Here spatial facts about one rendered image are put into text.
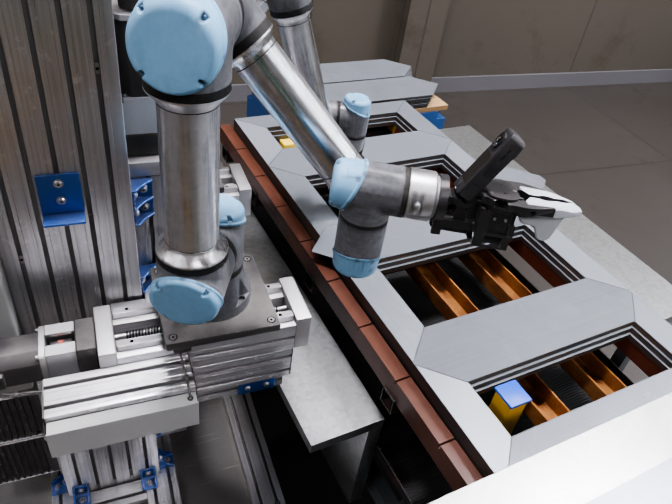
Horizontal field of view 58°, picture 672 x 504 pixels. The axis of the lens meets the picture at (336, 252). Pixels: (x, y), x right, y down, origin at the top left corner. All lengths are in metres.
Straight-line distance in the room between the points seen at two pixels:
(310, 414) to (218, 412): 0.63
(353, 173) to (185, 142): 0.23
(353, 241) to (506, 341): 0.74
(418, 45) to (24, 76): 3.68
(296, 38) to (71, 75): 0.52
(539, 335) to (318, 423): 0.59
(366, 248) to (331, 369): 0.74
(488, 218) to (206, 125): 0.41
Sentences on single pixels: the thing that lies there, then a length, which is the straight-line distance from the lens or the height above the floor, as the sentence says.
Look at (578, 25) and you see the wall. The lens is 5.57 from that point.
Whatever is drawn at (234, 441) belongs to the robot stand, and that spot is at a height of 0.21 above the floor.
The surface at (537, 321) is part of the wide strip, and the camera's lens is 1.65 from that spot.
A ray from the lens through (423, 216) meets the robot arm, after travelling 0.88.
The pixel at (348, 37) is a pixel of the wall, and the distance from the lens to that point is 4.48.
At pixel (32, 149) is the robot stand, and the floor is 1.33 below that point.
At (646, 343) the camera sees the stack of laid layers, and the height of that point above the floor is 0.84.
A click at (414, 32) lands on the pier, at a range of 4.50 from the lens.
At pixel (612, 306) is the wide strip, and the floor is 0.86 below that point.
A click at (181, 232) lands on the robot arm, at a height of 1.33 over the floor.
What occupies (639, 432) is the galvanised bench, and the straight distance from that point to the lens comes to 1.25.
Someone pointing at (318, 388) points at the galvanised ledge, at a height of 0.68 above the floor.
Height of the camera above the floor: 1.91
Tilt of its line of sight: 39 degrees down
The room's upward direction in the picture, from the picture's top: 9 degrees clockwise
